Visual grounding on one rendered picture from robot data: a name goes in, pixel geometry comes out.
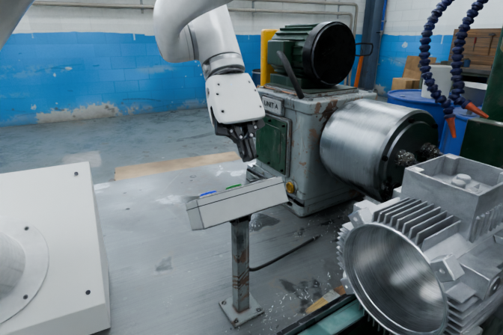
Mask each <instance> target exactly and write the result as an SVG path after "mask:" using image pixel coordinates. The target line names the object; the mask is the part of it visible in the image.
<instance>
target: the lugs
mask: <svg viewBox="0 0 503 335"><path fill-rule="evenodd" d="M348 217H349V219H350V221H351V223H352V225H353V227H357V226H359V225H361V224H364V223H365V222H367V221H370V220H371V219H372V214H371V212H370V210H369V208H368V207H365V208H363V209H360V210H358V211H356V212H353V213H351V214H349V215H348ZM429 263H430V266H431V267H432V269H433V270H434V272H435V274H436V276H437V277H438V279H439V282H440V283H445V282H451V281H456V280H458V279H459V278H460V277H462V276H463V275H464V274H465V272H464V271H463V269H462V268H461V266H460V264H459V263H458V261H457V259H456V257H455V255H454V254H453V253H449V254H445V255H441V256H438V257H436V258H435V259H432V260H431V261H429ZM341 283H342V285H343V288H344V290H345V292H346V294H347V295H353V294H354V292H353V291H352V289H351V287H350V284H349V282H348V279H347V277H344V278H342V279H341Z"/></svg>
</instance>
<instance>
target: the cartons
mask: <svg viewBox="0 0 503 335"><path fill-rule="evenodd" d="M428 59H430V64H431V63H436V59H437V58H435V57H429V58H428ZM420 60H421V59H420V57H418V56H411V55H407V59H406V64H405V67H404V70H403V75H402V78H393V81H392V86H391V90H400V89H418V86H419V82H420V78H421V71H420V68H419V67H418V64H419V61H420Z"/></svg>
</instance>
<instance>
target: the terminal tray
mask: <svg viewBox="0 0 503 335"><path fill-rule="evenodd" d="M450 156H456V155H453V154H450V153H449V154H446V155H443V156H440V157H437V158H434V159H431V160H428V161H425V162H422V163H419V164H416V165H413V166H411V167H407V168H405V171H404V175H403V183H402V187H401V196H400V200H403V199H405V198H407V197H409V199H410V200H411V199H412V198H415V201H417V200H420V199H421V203H423V202H425V201H427V205H428V206H429V205H431V204H434V208H433V209H436V208H438V207H441V208H440V213H442V212H444V211H447V216H446V218H448V217H450V216H452V215H453V216H454V220H453V223H455V222H457V221H460V228H459V231H458V233H459V234H460V235H461V236H462V237H463V238H464V239H465V240H466V241H470V242H471V243H473V242H474V239H476V240H478V238H479V236H480V237H483V235H484V233H485V234H487V233H488V230H489V231H490V232H491V231H492V229H493V228H494V229H495V228H496V226H497V225H498V226H500V225H501V222H502V223H503V169H501V168H498V167H493V166H491V165H486V164H483V163H480V162H476V161H473V160H471V159H466V158H463V157H460V156H456V158H452V157H450ZM414 168H419V169H420V170H415V169H414ZM470 188H475V189H477V190H478V191H472V190H470Z"/></svg>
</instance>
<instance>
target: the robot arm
mask: <svg viewBox="0 0 503 335"><path fill-rule="evenodd" d="M34 1H35V0H0V51H1V49H2V48H3V46H4V45H5V44H6V42H7V40H8V39H9V37H10V36H11V35H12V33H13V31H14V29H15V28H16V27H17V25H18V24H19V22H20V20H21V19H22V18H23V16H24V15H25V13H26V11H27V10H28V9H29V8H30V7H31V5H32V4H33V3H34ZM231 1H233V0H156V4H155V6H154V10H153V30H154V34H155V38H156V44H157V47H158V50H159V53H160V55H161V56H162V58H163V59H164V60H165V61H167V62H169V63H182V62H187V61H193V60H197V61H200V63H201V68H202V71H203V75H204V78H205V81H206V95H207V106H208V110H209V114H210V119H211V123H212V125H213V128H214V129H215V134H216V135H219V136H227V137H228V138H230V139H231V140H232V141H233V142H234V143H235V144H237V148H238V151H239V154H240V158H241V159H242V160H243V162H250V161H252V160H254V159H256V158H257V155H256V154H257V151H256V148H255V145H254V141H253V137H254V134H255V133H256V131H257V130H259V129H261V128H262V127H264V126H265V123H264V121H263V119H262V118H264V117H265V111H264V108H263V104H262V102H261V100H260V96H259V94H258V91H257V89H256V87H255V85H254V82H253V81H252V79H251V77H250V75H249V74H248V73H244V72H245V70H246V69H245V66H244V63H243V59H242V55H241V53H240V48H239V46H238V42H237V39H236V35H235V33H234V28H233V26H232V23H231V18H230V16H229V13H228V9H227V5H226V4H227V3H229V2H231ZM240 127H242V131H241V128H240ZM49 258H50V257H49V248H48V245H47V243H46V240H45V238H44V237H43V235H42V233H41V232H40V231H39V230H38V229H37V228H36V227H34V226H33V225H31V224H30V223H28V222H27V221H24V220H22V219H19V218H15V217H11V216H0V324H1V323H3V322H6V321H7V320H8V319H10V318H12V317H13V316H15V315H16V314H17V313H19V312H20V311H21V310H22V309H23V308H25V307H26V306H27V305H28V304H29V303H30V302H31V300H32V299H33V298H34V297H35V296H36V294H37V293H38V291H39V290H40V288H41V286H42V285H43V282H44V280H45V279H46V276H47V272H48V269H49Z"/></svg>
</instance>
